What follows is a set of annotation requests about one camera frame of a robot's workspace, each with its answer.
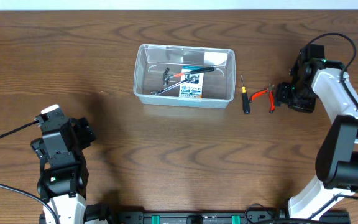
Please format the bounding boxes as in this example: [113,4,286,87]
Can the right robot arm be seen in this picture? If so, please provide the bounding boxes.
[275,44,358,221]

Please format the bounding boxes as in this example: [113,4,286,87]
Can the black left cable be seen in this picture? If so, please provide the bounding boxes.
[0,120,60,224]

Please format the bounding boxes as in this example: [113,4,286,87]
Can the silver ring wrench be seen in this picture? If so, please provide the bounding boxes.
[151,76,198,95]

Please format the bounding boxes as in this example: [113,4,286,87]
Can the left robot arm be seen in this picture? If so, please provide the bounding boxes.
[30,105,96,223]

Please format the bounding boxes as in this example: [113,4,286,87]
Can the black yellow screwdriver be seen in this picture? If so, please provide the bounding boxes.
[241,75,250,114]

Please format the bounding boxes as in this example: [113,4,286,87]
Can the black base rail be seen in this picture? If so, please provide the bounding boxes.
[83,205,351,224]

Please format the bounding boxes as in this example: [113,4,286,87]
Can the small black orange hammer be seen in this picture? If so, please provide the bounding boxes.
[162,67,215,87]

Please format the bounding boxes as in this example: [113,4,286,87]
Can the orange handled pliers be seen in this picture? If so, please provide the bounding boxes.
[249,83,275,113]

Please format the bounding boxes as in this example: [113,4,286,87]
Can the white blue cardboard box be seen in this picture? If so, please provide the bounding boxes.
[178,73,204,98]

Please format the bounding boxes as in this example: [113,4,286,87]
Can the clear plastic container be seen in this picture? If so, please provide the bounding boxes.
[133,44,236,108]

